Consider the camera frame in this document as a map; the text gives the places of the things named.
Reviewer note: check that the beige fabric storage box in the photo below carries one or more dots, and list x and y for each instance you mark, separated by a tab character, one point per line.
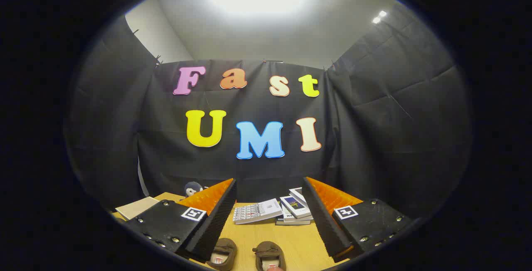
137	207

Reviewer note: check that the small ceiling spotlight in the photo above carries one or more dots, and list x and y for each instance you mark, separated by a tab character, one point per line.
382	13
376	20

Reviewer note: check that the white book blue cover picture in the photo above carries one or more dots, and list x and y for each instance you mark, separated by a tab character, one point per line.
295	206

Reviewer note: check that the white patterned cover book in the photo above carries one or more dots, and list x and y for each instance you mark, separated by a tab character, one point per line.
257	212

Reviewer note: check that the white book black lettering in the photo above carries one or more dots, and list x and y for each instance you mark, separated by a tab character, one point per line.
291	218

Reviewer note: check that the grey penguin plush toy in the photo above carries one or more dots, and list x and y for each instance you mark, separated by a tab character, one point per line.
192	189

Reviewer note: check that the dark grey book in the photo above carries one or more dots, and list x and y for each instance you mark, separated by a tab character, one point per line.
293	222

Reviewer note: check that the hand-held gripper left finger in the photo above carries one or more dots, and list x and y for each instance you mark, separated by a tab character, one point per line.
216	221

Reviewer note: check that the white book dark cover picture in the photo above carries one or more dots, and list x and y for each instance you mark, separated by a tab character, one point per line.
298	194

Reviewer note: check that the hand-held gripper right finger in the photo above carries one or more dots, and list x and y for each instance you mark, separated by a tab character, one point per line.
326	225

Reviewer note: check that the black backdrop cloth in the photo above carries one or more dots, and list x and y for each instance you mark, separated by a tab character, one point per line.
374	138

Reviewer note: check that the brown fuzzy shoe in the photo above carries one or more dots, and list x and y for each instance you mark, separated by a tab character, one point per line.
224	250
266	251

